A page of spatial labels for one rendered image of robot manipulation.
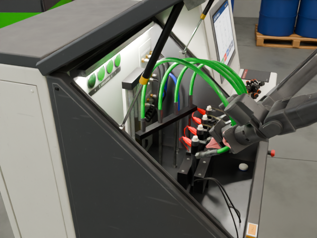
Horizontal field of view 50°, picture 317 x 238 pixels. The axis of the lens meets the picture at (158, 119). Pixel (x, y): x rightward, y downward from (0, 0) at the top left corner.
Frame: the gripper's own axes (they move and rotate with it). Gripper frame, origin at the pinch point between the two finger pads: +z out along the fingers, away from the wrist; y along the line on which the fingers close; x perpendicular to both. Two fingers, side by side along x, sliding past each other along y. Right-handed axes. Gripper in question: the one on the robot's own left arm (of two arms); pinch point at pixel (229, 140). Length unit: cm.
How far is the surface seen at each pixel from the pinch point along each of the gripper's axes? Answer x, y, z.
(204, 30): -40, -28, 25
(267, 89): -6, -70, 65
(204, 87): -20.7, -21.5, 36.5
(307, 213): 85, -87, 120
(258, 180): 20.7, -13.4, 21.4
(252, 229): 27.5, 5.5, 5.6
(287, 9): -91, -365, 317
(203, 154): 0.7, 5.6, 9.9
